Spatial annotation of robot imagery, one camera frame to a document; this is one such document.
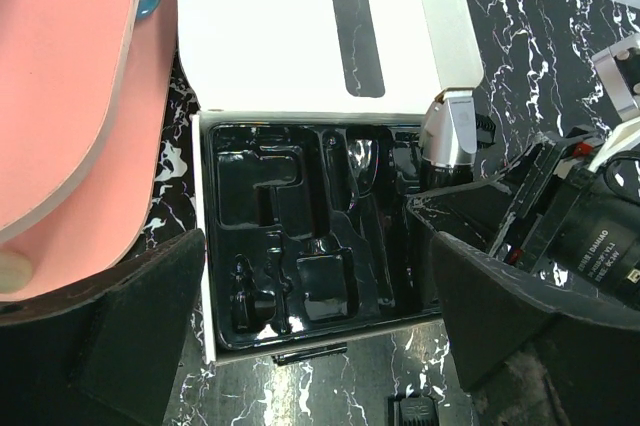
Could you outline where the pink tiered wooden shelf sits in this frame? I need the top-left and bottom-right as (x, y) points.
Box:
(1, 0), (177, 302)

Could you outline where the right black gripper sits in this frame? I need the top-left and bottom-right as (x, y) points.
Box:
(407, 130), (639, 296)

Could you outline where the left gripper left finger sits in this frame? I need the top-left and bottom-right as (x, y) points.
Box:
(1, 230), (205, 425)

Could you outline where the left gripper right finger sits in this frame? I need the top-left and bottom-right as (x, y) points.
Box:
(429, 233), (639, 425)

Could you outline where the black pen under box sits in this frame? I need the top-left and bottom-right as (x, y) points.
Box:
(272, 342), (347, 366)

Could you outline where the black silver hair clipper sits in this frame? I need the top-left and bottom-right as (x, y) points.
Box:
(419, 90), (477, 191)

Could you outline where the white clipper kit box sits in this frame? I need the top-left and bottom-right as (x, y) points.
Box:
(178, 0), (483, 364)

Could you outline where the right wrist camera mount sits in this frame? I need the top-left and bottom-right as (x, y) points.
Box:
(588, 33), (639, 172)

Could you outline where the black comb attachment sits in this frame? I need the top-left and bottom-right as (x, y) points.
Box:
(388, 396), (439, 426)

